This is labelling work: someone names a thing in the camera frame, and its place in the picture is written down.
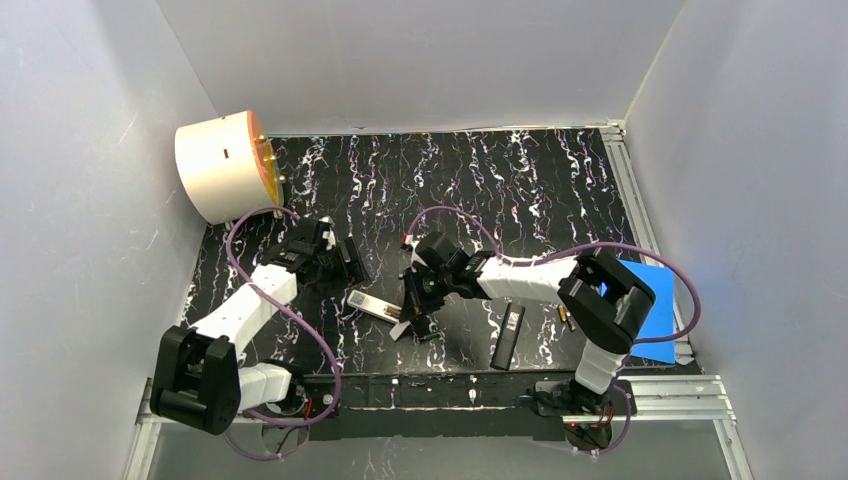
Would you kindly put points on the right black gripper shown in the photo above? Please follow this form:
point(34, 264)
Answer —
point(419, 291)

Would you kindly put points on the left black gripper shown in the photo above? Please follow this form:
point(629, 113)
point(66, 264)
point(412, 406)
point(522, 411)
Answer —
point(340, 263)

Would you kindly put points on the white remote control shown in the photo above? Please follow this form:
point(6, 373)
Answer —
point(374, 306)

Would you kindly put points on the white battery cover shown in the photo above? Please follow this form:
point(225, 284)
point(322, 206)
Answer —
point(398, 330)

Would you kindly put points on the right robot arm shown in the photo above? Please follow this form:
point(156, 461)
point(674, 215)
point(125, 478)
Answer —
point(606, 300)

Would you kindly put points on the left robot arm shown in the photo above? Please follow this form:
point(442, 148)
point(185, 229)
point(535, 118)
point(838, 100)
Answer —
point(198, 380)

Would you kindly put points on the black remote control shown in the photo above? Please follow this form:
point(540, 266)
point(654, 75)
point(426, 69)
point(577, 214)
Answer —
point(507, 339)

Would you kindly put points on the white cylinder with orange lid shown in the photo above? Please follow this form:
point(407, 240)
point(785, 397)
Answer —
point(227, 166)

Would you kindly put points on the blue sheet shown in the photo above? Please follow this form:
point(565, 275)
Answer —
point(660, 321)

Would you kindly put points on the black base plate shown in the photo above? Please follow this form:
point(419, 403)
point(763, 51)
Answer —
point(466, 404)

